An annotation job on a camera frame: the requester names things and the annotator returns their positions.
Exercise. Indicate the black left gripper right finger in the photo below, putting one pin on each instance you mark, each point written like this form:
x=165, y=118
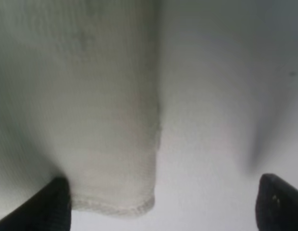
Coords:
x=276, y=206

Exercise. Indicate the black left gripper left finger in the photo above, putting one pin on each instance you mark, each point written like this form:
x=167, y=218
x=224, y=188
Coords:
x=50, y=209

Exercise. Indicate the white textured towel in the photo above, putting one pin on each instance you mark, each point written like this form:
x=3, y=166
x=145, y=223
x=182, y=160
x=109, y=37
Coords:
x=79, y=98

